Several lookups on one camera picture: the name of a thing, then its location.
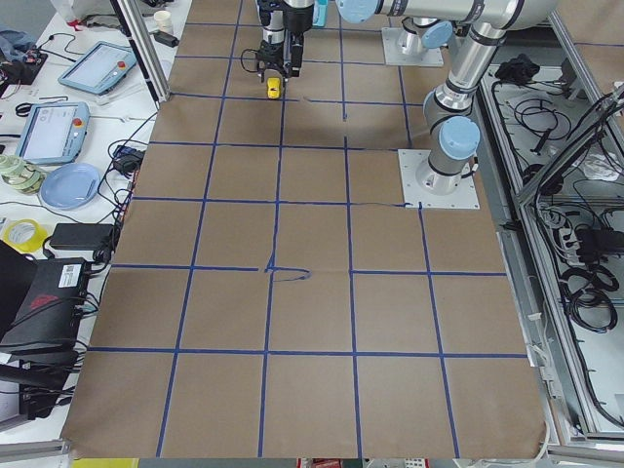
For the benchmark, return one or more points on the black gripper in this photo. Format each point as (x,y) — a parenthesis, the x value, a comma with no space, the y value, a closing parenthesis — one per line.
(269,51)

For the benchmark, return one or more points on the yellow beetle toy car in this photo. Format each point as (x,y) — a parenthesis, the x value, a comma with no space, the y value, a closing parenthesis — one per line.
(274,87)

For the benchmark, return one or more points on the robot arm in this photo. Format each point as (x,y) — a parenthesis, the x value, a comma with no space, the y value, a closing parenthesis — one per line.
(434,30)
(455,137)

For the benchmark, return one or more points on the turquoise plastic bin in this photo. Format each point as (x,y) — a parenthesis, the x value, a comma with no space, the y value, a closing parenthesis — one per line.
(320,13)

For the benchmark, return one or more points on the white paper cup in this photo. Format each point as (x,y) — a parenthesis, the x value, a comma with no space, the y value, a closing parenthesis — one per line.
(164,23)

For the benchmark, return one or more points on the upper teach pendant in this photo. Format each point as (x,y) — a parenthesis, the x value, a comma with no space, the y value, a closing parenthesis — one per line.
(100,69)

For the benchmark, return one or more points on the teach pendant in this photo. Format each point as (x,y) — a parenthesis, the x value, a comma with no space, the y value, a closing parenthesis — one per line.
(54,133)
(100,69)

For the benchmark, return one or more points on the lower teach pendant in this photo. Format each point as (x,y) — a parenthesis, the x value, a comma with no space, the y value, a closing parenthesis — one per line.
(54,133)

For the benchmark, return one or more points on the brown paper table cover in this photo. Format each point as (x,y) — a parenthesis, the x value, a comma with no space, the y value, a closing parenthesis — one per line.
(273,296)

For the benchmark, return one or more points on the light blue plate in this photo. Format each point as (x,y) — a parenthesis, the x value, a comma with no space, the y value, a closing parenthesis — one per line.
(70,186)

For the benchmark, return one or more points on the black power adapter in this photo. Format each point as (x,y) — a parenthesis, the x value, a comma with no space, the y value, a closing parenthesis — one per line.
(80,236)

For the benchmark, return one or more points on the green tape rolls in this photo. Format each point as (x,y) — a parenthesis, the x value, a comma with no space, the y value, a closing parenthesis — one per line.
(23,176)

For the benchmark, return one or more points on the yellow tape roll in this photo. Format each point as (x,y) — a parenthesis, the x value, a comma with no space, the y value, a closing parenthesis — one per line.
(25,235)

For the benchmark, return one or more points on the black red computer box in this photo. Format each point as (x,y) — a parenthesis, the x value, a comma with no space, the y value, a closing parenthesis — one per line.
(40,301)

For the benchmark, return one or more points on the aluminium frame post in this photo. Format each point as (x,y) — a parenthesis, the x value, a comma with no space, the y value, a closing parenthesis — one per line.
(134,28)

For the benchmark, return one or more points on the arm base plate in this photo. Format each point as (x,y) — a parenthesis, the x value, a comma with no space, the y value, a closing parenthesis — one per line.
(402,48)
(424,188)

